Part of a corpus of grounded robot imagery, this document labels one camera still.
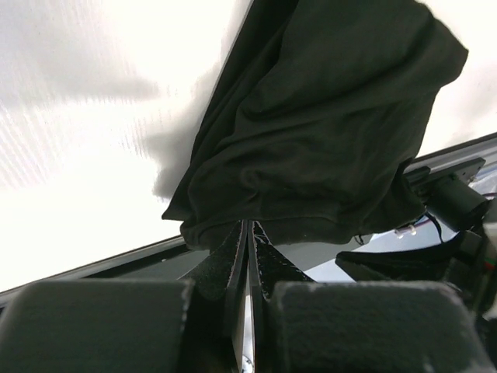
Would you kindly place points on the black t shirt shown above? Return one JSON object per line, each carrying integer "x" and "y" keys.
{"x": 320, "y": 108}

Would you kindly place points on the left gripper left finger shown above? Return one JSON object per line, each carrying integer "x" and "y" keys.
{"x": 124, "y": 325}

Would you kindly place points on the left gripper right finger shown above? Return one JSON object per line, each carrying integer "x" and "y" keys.
{"x": 300, "y": 325}

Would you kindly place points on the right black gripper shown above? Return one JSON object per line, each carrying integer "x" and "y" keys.
{"x": 451, "y": 201}

